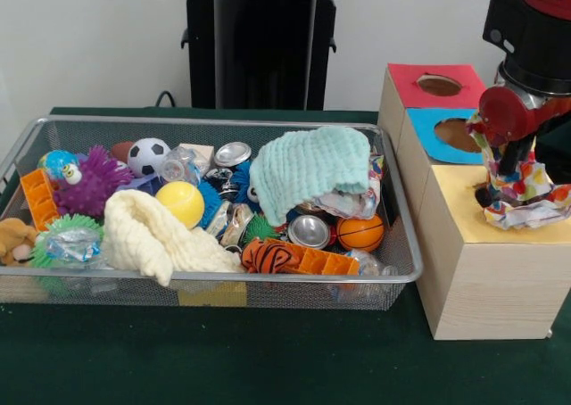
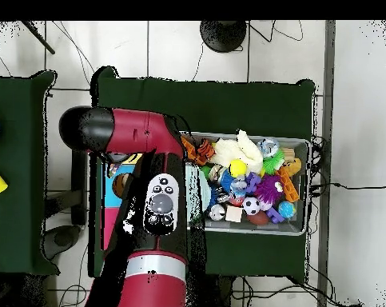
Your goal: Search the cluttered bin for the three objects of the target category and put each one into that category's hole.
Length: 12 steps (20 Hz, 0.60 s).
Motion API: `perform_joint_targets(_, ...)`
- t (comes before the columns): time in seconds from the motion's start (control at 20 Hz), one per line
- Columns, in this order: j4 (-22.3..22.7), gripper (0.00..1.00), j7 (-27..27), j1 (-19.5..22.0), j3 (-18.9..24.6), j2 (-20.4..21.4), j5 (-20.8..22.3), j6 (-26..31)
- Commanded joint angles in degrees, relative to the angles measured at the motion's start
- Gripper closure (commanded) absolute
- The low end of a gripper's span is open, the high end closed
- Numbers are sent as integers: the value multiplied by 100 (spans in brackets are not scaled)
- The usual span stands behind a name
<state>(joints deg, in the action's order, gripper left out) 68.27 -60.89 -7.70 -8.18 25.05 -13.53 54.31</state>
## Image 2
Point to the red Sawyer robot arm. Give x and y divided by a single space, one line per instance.
135 131

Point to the black and white soccer ball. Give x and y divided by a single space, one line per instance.
251 206

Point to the tan plush toy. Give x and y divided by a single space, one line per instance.
293 166

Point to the mint green knitted cloth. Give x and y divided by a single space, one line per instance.
202 192

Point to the black upright panel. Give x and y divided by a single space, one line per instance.
79 192

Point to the yellow ball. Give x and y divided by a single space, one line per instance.
238 168

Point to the shallow clear mesh bin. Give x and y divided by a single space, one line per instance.
299 220

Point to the orange plastic grid tray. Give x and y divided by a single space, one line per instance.
288 185

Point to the wooden box with three holes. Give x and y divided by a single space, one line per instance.
111 198

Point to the green spiky ball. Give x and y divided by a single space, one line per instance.
273 162

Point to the orange tiger plush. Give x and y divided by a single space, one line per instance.
206 148

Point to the black round stand base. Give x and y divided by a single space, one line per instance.
224 35

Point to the black tripod leg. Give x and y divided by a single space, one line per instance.
39 37

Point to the blue globe ball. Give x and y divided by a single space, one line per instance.
287 209

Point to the grey rounded stand foot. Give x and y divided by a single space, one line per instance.
63 238

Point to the dark green side table cloth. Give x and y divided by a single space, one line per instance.
16 144

